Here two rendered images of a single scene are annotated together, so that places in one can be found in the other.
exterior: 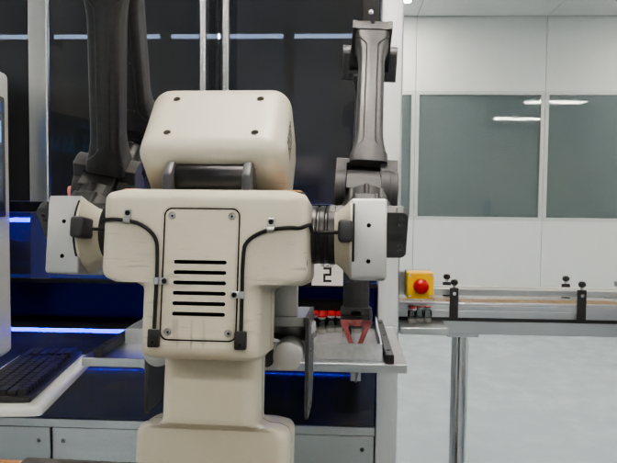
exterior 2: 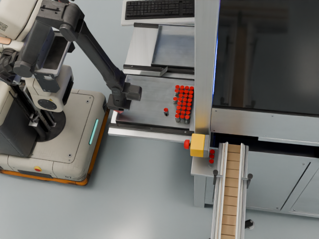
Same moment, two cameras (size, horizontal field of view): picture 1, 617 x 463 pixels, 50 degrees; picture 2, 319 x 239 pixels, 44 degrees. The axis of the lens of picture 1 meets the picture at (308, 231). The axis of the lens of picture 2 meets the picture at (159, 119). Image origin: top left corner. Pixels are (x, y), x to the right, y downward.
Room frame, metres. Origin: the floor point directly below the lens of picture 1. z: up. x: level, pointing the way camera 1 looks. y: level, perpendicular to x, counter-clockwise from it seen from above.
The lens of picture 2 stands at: (1.81, -1.02, 2.45)
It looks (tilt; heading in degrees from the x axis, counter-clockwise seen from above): 60 degrees down; 103
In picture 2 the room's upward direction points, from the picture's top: 9 degrees counter-clockwise
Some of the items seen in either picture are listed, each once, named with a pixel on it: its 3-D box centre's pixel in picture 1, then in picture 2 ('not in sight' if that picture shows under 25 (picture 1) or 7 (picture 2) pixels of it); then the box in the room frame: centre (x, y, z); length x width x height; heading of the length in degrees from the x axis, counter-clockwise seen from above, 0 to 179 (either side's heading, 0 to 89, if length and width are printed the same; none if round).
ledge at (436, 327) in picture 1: (421, 326); (208, 162); (1.83, -0.32, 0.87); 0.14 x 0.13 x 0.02; 177
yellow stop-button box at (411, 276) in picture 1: (419, 284); (199, 145); (1.79, -0.30, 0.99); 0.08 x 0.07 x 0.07; 177
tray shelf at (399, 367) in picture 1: (256, 341); (170, 77); (1.62, 0.13, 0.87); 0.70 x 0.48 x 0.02; 87
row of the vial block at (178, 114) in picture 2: (326, 322); (180, 104); (1.68, -0.05, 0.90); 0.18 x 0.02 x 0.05; 86
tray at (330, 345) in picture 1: (324, 334); (156, 102); (1.57, -0.04, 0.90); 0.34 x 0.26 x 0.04; 176
